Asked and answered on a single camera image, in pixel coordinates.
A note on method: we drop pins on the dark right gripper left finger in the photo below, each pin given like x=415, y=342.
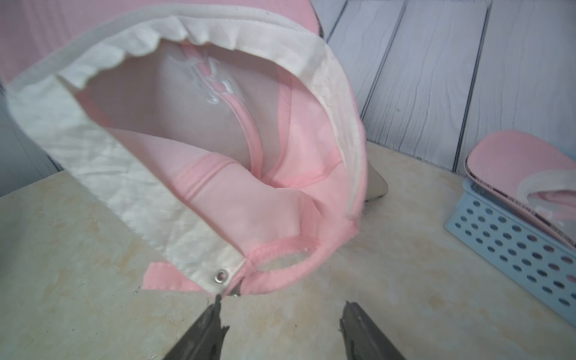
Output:
x=204, y=339

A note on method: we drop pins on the pink baseball cap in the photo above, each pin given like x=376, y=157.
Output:
x=530, y=175
x=224, y=133

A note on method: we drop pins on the beige baseball cap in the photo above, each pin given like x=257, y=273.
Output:
x=377, y=186

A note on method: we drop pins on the light blue perforated basket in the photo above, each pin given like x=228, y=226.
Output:
x=540, y=264

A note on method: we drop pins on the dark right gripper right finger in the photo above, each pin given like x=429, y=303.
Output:
x=363, y=339

